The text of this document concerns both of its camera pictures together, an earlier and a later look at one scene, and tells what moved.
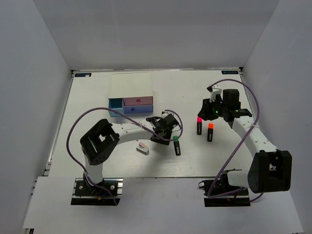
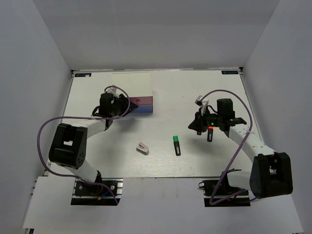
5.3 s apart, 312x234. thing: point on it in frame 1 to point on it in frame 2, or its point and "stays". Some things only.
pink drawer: (138, 101) stays
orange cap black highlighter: (210, 132) stays
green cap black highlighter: (177, 146) stays
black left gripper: (161, 141) to (124, 102)
